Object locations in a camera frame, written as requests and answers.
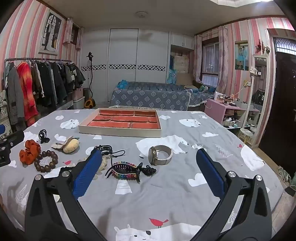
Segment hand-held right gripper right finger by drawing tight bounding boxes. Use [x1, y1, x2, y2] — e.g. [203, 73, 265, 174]
[191, 148, 273, 241]

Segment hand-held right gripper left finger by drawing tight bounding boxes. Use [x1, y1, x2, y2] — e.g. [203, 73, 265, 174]
[25, 148, 109, 241]

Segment beige scrunchie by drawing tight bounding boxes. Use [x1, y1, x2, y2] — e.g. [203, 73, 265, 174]
[96, 155, 114, 175]

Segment orange scrunchie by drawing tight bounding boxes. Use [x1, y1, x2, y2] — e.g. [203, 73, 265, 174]
[19, 140, 41, 165]

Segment brown wooden bead bracelet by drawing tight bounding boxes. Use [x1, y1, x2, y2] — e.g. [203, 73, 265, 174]
[34, 150, 59, 172]

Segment colourful beaded hair claw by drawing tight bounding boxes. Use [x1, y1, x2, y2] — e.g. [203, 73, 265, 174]
[105, 161, 144, 184]

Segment beige tray with red lining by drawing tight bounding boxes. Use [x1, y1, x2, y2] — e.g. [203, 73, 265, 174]
[78, 108, 162, 138]

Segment brown pendant black cord necklace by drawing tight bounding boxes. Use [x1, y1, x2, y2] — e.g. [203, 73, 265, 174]
[138, 162, 157, 177]

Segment plush pineapple hair clip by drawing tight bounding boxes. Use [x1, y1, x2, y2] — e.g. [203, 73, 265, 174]
[51, 136, 80, 153]

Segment small black hair clip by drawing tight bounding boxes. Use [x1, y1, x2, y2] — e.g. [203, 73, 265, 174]
[38, 129, 50, 144]

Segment white stool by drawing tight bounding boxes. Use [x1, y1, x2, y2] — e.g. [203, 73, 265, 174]
[238, 128, 254, 144]

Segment grey polar bear bed sheet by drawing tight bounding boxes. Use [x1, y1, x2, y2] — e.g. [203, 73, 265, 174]
[0, 108, 285, 241]

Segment pink desk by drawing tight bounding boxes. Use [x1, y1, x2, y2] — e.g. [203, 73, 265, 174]
[205, 98, 260, 127]

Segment row of hanging clothes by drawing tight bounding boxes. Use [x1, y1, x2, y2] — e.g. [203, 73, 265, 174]
[0, 61, 86, 128]

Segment black garment steamer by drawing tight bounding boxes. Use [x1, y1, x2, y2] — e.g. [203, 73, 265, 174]
[83, 51, 96, 109]

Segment pink storage box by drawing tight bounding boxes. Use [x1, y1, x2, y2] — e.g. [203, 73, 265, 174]
[69, 88, 85, 109]

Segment metal clothes rack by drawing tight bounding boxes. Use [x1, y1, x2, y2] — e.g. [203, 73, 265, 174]
[4, 58, 73, 68]

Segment white standing mirror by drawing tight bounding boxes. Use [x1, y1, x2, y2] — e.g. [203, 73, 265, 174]
[240, 54, 269, 147]

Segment sofa with blue patterned cover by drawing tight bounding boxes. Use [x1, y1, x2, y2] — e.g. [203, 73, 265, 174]
[109, 81, 216, 111]

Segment dark wooden door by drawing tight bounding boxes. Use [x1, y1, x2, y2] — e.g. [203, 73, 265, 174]
[258, 29, 296, 177]

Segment blue hanging garment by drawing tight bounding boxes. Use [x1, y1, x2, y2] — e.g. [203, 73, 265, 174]
[166, 54, 177, 85]

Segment barred window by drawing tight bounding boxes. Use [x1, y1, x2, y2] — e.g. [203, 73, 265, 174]
[201, 38, 220, 87]

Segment pink floral curtain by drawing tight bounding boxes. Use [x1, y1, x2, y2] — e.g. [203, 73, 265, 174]
[216, 25, 230, 94]

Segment white sliding door wardrobe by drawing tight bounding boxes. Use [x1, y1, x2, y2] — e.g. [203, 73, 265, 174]
[80, 28, 171, 103]

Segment white upper cabinet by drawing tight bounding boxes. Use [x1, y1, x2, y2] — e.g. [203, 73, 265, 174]
[171, 32, 195, 50]

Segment red flower decoration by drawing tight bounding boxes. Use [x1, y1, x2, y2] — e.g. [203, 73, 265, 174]
[255, 39, 270, 55]

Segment black braided cord bracelet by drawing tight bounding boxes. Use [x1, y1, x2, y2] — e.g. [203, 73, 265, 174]
[92, 145, 126, 160]

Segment gold watch with white strap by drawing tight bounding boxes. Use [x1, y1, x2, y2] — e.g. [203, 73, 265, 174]
[148, 145, 174, 166]

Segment framed black white wall poster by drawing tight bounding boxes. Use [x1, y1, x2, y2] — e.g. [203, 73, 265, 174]
[40, 9, 63, 55]

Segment framed couple wall photo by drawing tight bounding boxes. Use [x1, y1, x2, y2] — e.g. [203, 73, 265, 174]
[235, 40, 249, 71]

